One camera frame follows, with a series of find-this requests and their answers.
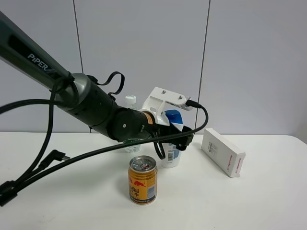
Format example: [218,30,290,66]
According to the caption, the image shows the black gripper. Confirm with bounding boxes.
[142,121,194,151]

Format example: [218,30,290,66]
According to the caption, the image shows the white cardboard box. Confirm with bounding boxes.
[201,128,246,178]

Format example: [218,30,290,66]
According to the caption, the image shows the gold red bull can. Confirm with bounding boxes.
[128,155,157,205]

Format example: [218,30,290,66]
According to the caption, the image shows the dark green robot arm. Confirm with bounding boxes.
[0,14,193,150]

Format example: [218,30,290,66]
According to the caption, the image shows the black camera cable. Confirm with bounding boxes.
[0,71,209,207]

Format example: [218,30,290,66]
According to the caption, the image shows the black loose angled plug cable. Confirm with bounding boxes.
[26,149,71,175]

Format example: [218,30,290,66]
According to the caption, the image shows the white shampoo bottle blue cap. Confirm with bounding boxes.
[162,110,183,168]

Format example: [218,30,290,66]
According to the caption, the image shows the clear water bottle green label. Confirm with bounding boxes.
[124,95,141,153]

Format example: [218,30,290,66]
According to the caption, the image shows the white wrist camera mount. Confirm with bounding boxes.
[140,87,192,126]

